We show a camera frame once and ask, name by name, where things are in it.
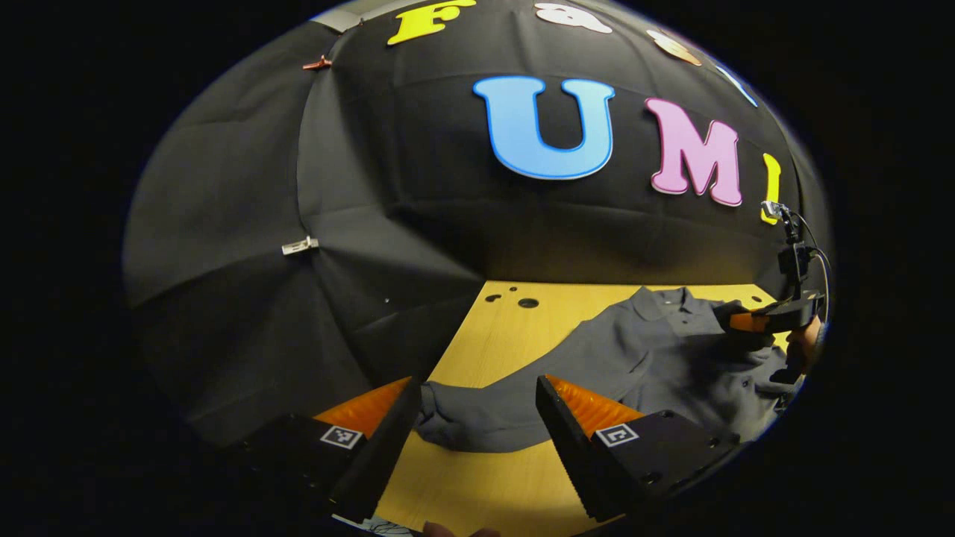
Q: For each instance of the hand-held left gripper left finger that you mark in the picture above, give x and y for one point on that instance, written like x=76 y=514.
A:
x=384 y=440

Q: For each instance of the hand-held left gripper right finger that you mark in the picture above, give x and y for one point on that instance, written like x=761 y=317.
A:
x=571 y=440

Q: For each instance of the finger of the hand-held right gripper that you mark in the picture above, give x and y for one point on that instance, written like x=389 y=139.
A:
x=791 y=313

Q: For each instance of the grey polo shirt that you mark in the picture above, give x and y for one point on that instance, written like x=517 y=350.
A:
x=634 y=373

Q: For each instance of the white clip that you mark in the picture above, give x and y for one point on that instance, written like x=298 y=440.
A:
x=300 y=245

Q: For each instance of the black backdrop cloth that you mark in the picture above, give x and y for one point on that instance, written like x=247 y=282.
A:
x=336 y=186

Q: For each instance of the red clip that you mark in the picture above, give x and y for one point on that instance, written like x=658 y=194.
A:
x=317 y=64

